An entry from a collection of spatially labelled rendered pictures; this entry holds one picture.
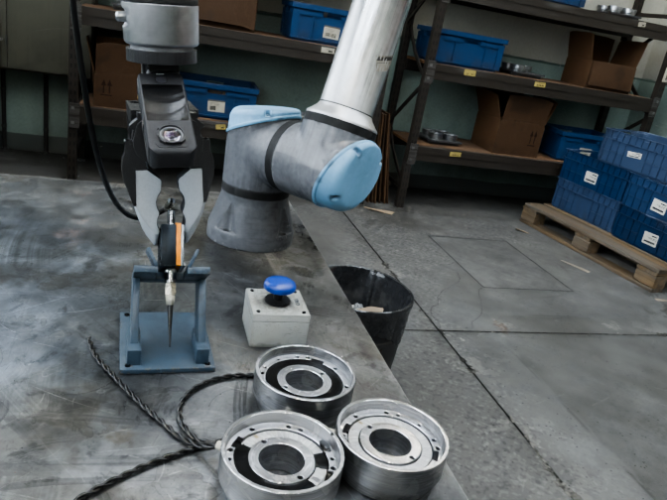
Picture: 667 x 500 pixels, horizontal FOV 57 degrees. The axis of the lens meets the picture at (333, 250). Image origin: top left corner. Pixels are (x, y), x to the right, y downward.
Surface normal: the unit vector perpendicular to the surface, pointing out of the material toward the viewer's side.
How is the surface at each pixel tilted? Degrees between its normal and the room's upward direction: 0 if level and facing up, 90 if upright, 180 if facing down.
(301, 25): 90
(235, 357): 0
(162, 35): 90
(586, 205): 90
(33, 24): 90
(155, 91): 31
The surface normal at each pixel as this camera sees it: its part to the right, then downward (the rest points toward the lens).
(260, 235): 0.32, 0.09
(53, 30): 0.25, 0.39
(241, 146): -0.55, 0.17
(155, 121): 0.24, -0.59
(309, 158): -0.51, -0.07
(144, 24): -0.18, 0.37
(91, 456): 0.17, -0.92
